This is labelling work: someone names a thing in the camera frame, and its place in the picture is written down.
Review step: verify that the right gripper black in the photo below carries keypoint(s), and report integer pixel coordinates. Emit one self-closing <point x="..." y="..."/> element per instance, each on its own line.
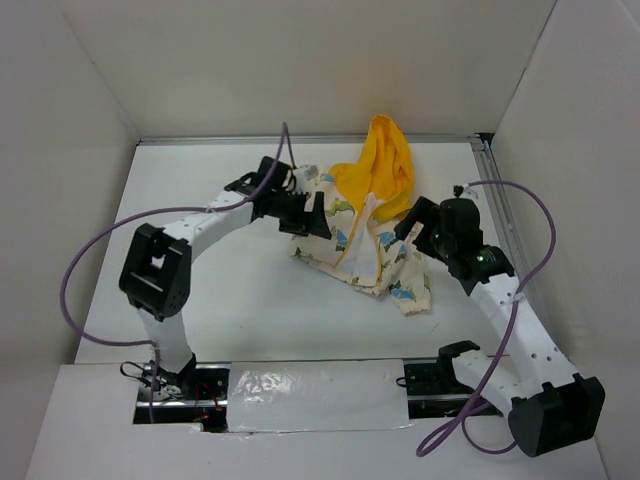
<point x="423" y="209"/>

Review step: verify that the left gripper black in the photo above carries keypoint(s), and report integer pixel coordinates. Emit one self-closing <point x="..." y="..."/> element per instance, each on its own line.
<point x="313" y="222"/>

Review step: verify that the cream dinosaur print yellow-hood jacket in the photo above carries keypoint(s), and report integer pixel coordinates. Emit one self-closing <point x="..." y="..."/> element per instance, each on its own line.
<point x="363" y="202"/>

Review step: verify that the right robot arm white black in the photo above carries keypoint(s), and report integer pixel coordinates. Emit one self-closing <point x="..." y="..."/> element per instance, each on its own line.
<point x="547" y="403"/>

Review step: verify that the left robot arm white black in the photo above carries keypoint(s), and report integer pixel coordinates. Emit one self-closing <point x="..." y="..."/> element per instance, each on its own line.
<point x="156" y="276"/>

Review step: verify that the silver tape patch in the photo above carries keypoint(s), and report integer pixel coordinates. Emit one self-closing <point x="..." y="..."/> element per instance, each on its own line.
<point x="324" y="396"/>

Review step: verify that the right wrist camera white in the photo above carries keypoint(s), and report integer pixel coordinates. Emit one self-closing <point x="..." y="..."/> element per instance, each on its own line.
<point x="465" y="191"/>

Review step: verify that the aluminium frame rail back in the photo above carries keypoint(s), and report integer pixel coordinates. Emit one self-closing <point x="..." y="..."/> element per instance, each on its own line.
<point x="250" y="139"/>

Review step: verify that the aluminium frame rail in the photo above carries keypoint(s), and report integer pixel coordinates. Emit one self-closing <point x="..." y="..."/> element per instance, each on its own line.
<point x="250" y="139"/>
<point x="497" y="206"/>

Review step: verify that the aluminium frame rail right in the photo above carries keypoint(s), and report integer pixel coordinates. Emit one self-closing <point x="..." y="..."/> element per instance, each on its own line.
<point x="497" y="206"/>

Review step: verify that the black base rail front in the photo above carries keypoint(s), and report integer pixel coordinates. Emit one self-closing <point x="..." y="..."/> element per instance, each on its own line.
<point x="204" y="401"/>

